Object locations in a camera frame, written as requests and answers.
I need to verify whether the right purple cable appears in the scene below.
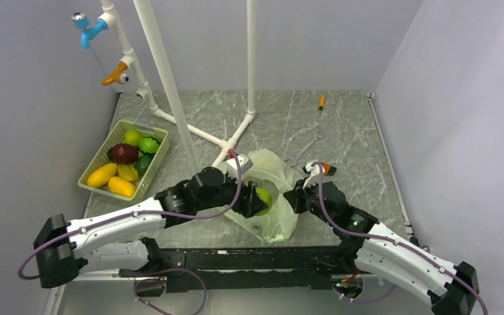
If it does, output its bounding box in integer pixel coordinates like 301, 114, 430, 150
312, 161, 490, 315

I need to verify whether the green plastic basket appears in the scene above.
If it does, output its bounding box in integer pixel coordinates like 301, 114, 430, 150
78, 120, 170, 203

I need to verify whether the orange handle screwdriver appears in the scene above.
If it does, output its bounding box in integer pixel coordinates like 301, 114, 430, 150
318, 95, 326, 111

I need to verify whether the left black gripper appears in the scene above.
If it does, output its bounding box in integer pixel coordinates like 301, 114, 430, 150
197, 170, 268, 218

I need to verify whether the dark green fake avocado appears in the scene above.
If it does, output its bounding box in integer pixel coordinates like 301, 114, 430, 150
135, 155, 154, 176

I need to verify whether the yellow fake mango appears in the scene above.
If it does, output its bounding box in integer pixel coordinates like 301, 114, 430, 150
108, 177, 137, 198

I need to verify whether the silver wrench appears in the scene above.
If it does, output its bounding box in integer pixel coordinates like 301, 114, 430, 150
284, 130, 325, 167

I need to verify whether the blue faucet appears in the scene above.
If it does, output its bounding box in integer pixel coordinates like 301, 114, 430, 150
71, 12, 108, 49

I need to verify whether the yellow-green fake lime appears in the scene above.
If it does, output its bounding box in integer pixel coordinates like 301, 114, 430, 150
123, 129, 143, 148

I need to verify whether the purple cable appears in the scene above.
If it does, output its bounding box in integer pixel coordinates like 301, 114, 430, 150
312, 161, 490, 315
17, 150, 244, 315

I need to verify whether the white PVC pipe frame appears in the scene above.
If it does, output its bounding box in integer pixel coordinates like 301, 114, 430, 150
100, 0, 257, 175

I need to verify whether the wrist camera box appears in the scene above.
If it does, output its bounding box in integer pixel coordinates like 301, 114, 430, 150
303, 159, 325, 189
226, 149, 253, 178

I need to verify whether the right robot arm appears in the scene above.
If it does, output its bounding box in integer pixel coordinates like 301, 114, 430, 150
283, 181, 479, 314

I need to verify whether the yellow fake starfruit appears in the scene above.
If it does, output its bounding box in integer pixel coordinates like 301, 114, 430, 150
117, 164, 140, 182

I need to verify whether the orange faucet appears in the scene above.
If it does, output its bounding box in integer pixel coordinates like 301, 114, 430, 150
101, 61, 129, 86

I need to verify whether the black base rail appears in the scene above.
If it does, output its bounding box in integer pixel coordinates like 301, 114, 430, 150
119, 245, 379, 297

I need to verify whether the black orange small tool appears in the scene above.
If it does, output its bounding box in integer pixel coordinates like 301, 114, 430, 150
322, 163, 337, 176

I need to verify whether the bright green fake apple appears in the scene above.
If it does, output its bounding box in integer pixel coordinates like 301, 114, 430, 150
255, 188, 273, 217

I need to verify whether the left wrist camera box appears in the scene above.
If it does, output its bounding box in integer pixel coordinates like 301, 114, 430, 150
226, 149, 253, 178

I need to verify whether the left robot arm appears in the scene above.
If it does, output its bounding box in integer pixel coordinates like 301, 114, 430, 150
33, 167, 268, 289

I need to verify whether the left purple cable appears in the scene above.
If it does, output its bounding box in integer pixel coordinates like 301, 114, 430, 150
17, 150, 244, 315

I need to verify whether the dark red fake apple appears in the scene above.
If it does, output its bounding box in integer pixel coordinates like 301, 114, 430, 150
107, 143, 139, 164

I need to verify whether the yellow fake lemon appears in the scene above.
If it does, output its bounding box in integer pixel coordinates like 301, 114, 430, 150
86, 163, 117, 188

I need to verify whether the green fake watermelon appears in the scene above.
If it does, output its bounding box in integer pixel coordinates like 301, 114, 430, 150
138, 136, 161, 156

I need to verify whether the light green plastic bag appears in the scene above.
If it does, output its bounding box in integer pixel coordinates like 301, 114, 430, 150
224, 148, 303, 243

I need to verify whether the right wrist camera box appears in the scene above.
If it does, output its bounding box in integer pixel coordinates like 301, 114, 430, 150
303, 159, 325, 189

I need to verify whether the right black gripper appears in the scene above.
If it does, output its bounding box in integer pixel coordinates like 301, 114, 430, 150
283, 177, 336, 226

